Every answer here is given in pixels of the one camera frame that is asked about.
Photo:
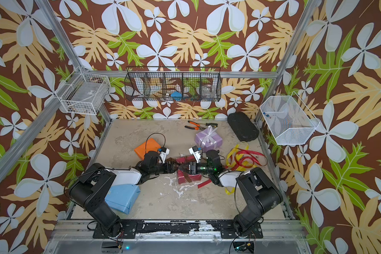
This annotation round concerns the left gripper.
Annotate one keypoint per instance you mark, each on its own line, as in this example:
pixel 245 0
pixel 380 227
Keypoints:
pixel 172 170

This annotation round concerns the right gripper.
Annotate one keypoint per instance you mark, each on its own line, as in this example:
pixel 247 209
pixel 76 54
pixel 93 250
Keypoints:
pixel 197 167

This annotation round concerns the magenta gift box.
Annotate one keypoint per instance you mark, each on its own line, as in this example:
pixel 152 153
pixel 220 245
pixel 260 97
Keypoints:
pixel 183 173

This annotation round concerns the orange gift box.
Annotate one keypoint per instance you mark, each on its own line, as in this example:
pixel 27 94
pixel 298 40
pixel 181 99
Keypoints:
pixel 149 145

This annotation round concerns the blue gift box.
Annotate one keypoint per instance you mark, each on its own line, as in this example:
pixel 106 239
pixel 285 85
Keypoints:
pixel 122 197

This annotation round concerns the yellow ribbon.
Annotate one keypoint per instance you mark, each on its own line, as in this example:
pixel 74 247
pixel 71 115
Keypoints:
pixel 241 158

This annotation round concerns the red ribbon bow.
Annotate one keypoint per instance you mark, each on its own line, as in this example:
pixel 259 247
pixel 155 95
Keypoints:
pixel 228 177

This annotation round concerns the brown ribbon bow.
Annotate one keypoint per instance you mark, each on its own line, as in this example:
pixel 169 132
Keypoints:
pixel 184 159

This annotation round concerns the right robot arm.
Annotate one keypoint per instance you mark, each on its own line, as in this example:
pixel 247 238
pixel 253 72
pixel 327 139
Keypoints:
pixel 260 195

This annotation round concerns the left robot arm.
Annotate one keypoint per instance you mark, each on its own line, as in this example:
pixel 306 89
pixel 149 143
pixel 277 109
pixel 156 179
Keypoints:
pixel 101 189

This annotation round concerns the lilac gift box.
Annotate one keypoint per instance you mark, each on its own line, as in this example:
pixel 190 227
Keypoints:
pixel 219 144

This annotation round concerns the white ribbon bow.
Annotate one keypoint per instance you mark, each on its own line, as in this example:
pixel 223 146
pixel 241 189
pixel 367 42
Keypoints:
pixel 208 137

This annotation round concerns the blue item in basket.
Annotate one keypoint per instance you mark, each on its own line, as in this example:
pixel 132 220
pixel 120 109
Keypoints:
pixel 177 96

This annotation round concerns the black oval case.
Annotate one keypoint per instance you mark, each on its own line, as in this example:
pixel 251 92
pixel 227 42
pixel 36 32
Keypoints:
pixel 242 126

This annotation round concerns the white mesh basket right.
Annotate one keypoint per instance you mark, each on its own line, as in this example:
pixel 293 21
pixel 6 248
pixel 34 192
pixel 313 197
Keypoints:
pixel 289 119

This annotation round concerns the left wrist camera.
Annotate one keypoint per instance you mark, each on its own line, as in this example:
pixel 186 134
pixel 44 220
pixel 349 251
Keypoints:
pixel 163 153

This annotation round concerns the orange handled pliers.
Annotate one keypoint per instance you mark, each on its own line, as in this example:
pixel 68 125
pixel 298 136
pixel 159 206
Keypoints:
pixel 200 126

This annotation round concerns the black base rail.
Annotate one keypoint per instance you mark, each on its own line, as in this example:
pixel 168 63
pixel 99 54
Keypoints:
pixel 129 229

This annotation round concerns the black wire basket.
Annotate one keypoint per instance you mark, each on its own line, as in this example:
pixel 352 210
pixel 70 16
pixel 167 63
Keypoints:
pixel 196 84

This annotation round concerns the white wire basket left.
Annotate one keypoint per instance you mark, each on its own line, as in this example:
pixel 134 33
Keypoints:
pixel 84 92

